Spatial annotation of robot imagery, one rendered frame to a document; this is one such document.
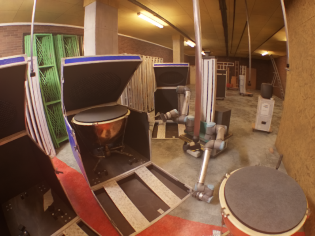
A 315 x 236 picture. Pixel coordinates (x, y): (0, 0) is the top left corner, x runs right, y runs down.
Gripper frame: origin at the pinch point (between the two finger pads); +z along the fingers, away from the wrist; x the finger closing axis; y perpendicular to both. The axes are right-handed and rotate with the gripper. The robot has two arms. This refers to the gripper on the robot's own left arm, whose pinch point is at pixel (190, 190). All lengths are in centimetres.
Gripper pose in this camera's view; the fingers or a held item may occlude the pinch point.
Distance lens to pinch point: 203.6
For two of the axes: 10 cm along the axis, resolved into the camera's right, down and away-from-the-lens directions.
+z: -6.5, -0.7, 7.6
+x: -7.5, 2.2, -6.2
